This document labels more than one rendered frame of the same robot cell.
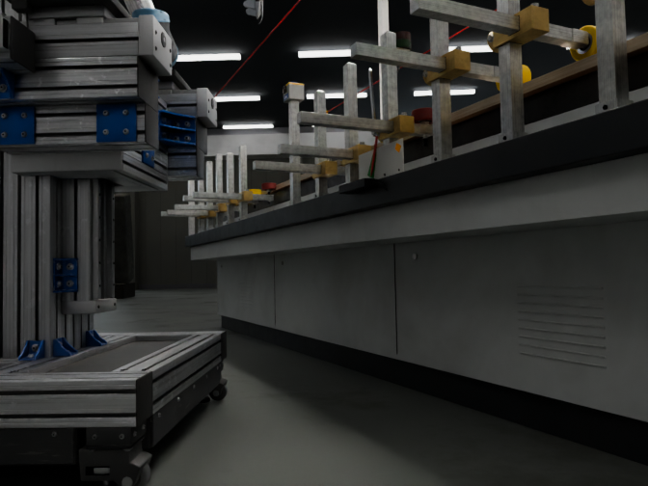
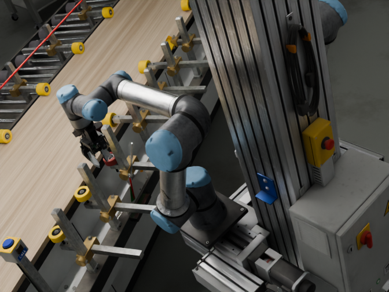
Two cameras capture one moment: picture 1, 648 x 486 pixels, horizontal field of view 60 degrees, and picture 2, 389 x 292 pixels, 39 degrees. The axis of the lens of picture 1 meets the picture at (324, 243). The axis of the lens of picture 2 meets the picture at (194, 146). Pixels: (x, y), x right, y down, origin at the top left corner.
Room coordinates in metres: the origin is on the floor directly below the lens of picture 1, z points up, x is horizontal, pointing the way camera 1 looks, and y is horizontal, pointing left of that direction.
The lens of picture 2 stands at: (2.50, 1.83, 2.56)
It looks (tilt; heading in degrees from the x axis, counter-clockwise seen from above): 38 degrees down; 238
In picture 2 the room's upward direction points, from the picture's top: 21 degrees counter-clockwise
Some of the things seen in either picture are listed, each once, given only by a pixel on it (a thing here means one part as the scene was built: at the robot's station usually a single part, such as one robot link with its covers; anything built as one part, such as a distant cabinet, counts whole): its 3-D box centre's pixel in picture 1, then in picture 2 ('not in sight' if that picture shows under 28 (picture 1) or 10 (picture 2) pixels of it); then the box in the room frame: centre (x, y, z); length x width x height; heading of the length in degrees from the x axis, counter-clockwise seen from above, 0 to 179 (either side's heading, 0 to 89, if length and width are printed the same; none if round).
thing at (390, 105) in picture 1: (390, 109); (122, 161); (1.68, -0.21, 0.91); 0.04 x 0.04 x 0.48; 25
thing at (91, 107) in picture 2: not in sight; (93, 105); (1.90, 0.33, 1.61); 0.11 x 0.11 x 0.08; 5
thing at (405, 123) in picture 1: (395, 129); (128, 167); (1.66, -0.22, 0.84); 0.14 x 0.06 x 0.05; 25
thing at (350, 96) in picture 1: (351, 131); (101, 200); (1.90, -0.10, 0.90); 0.04 x 0.04 x 0.48; 25
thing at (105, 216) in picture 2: (355, 155); (110, 208); (1.88, -0.11, 0.81); 0.14 x 0.06 x 0.05; 25
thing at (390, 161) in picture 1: (379, 163); (135, 188); (1.70, -0.17, 0.75); 0.26 x 0.01 x 0.10; 25
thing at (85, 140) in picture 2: not in sight; (90, 136); (1.93, 0.24, 1.46); 0.09 x 0.08 x 0.12; 88
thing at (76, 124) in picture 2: not in sight; (81, 118); (1.92, 0.23, 1.54); 0.08 x 0.08 x 0.05
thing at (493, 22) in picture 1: (511, 24); (165, 90); (1.18, -0.41, 0.95); 0.50 x 0.04 x 0.04; 115
